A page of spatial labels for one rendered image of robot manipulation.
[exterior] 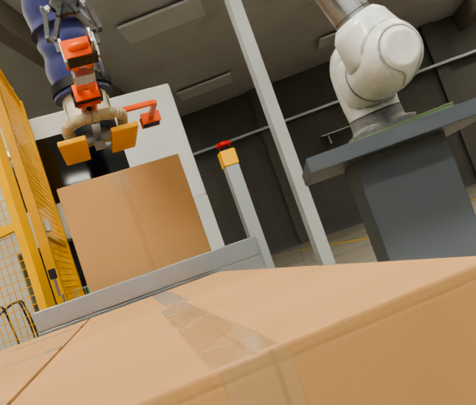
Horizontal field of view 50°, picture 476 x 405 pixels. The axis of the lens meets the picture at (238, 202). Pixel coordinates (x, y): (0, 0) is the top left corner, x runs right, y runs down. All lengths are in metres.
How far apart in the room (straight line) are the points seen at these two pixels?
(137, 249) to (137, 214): 0.11
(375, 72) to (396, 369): 1.00
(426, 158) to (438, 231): 0.20
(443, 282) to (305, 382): 0.12
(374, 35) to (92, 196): 0.96
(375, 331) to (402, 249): 1.07
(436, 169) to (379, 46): 0.38
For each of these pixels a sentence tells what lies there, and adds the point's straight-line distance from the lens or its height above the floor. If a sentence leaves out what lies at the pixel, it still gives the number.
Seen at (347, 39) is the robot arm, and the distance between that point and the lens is 1.35.
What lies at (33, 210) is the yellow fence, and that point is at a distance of 2.89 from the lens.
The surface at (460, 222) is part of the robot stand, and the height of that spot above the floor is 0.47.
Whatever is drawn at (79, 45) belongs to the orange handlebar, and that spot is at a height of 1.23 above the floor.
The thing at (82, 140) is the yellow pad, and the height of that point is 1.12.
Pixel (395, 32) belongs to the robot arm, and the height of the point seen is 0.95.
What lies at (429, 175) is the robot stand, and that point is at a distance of 1.46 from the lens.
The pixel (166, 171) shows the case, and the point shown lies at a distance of 1.70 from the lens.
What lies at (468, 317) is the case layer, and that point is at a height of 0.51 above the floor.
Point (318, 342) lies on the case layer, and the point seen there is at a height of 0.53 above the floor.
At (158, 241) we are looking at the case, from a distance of 1.67.
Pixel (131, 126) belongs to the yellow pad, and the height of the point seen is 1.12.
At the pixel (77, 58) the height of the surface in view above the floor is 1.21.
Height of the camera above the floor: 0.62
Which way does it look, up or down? 4 degrees up
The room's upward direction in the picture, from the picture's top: 19 degrees counter-clockwise
